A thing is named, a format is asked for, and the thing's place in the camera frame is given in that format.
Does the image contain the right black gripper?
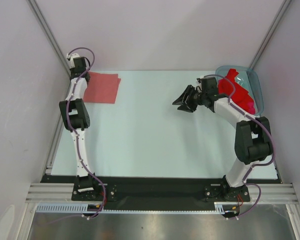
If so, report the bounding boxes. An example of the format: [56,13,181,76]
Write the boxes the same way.
[172,85,207,113]

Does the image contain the salmon pink t shirt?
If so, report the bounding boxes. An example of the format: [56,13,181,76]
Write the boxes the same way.
[83,71,121,104]

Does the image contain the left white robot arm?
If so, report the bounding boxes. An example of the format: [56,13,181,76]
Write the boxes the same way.
[59,53,101,200]

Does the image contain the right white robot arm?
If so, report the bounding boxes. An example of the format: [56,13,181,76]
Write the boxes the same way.
[172,74,276,201]

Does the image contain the bright red t shirt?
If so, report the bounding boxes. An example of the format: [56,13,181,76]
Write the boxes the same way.
[218,68,255,112]

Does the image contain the clear blue plastic bin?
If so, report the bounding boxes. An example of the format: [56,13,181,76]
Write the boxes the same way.
[215,65,264,116]

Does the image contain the magenta pink garment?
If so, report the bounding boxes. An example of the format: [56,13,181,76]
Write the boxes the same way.
[247,102,256,115]

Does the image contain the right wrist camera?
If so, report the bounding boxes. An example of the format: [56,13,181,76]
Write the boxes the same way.
[196,76,204,92]

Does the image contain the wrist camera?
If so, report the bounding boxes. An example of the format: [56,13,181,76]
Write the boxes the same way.
[196,76,204,92]
[66,54,76,69]

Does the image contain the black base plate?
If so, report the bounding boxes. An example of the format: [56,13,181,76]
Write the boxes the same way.
[39,174,283,211]

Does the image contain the right aluminium corner post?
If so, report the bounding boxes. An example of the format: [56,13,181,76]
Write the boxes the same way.
[249,0,294,70]

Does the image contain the aluminium corner post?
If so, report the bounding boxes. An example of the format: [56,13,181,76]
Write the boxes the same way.
[249,0,294,70]
[26,0,71,77]

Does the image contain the grey slotted cable duct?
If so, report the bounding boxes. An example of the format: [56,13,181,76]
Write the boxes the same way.
[35,203,239,217]

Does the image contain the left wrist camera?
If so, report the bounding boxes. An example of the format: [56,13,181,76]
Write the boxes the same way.
[66,54,76,69]

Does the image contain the left aluminium corner post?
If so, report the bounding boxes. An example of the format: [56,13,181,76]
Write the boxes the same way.
[26,0,71,77]

